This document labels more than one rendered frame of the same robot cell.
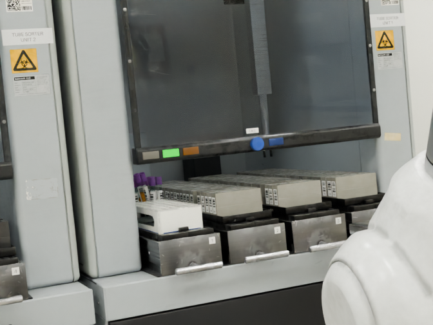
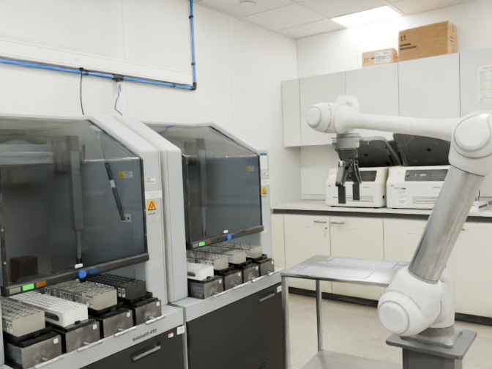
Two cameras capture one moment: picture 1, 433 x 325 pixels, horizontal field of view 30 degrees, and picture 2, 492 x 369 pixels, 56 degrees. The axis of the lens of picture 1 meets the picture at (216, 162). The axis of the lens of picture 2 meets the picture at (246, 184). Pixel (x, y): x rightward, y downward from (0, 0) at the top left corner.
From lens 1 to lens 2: 1.12 m
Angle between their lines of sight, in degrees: 30
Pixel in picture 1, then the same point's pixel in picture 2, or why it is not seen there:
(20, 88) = (150, 218)
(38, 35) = (157, 194)
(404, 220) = (411, 290)
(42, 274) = not seen: hidden behind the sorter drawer
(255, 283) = (232, 297)
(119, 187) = (181, 260)
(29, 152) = (152, 247)
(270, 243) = (237, 280)
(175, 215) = (205, 271)
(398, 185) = (405, 280)
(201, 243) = (217, 282)
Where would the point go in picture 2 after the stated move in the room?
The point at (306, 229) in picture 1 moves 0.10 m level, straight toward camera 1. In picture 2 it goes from (247, 273) to (255, 277)
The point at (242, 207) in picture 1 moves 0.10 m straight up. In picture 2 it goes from (222, 264) to (221, 245)
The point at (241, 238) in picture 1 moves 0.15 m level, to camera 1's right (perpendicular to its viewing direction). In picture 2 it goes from (228, 279) to (254, 274)
